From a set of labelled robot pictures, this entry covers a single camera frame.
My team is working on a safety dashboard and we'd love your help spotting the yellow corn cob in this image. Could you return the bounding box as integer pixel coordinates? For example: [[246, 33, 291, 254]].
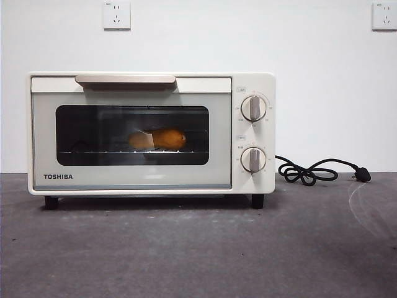
[[128, 127, 187, 150]]

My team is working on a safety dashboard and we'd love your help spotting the glass oven door with handle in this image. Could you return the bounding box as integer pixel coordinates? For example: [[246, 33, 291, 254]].
[[30, 74, 233, 191]]

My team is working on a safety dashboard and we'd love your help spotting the cream oven knob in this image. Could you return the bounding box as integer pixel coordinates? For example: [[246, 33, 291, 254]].
[[241, 95, 268, 122], [241, 147, 267, 173]]

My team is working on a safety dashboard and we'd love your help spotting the cream Toshiba toaster oven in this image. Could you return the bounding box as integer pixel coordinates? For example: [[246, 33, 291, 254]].
[[27, 71, 277, 209]]

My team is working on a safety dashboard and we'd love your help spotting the metal wire oven rack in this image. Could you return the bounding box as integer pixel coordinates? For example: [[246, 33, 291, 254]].
[[58, 148, 208, 155]]

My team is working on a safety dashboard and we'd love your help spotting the white wall socket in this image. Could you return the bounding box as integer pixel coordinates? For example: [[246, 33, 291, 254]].
[[103, 1, 132, 31], [372, 2, 397, 32]]

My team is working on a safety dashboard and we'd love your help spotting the black power cable with plug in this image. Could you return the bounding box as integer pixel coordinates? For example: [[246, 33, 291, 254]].
[[274, 155, 372, 186]]

